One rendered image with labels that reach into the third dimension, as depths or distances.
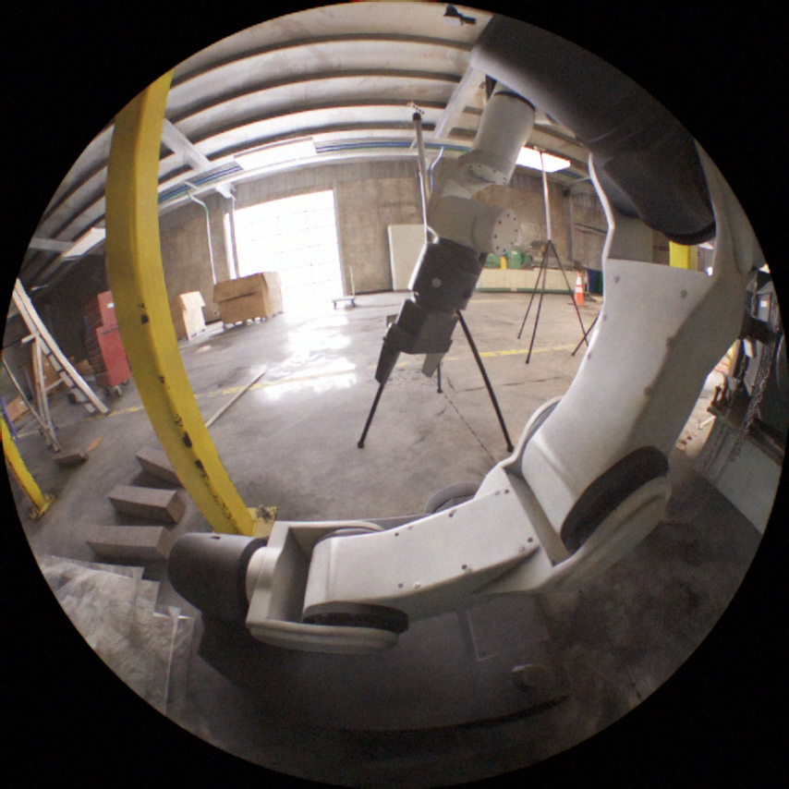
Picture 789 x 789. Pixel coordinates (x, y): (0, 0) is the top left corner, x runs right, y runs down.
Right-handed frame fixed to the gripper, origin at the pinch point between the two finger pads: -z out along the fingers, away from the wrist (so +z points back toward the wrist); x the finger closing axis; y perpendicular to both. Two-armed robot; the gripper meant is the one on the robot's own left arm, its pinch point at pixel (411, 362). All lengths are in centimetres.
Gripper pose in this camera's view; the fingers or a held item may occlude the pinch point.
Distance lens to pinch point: 43.3
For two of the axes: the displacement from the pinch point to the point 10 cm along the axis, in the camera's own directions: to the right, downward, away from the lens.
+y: -6.2, -5.8, 5.3
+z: 3.2, -8.0, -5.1
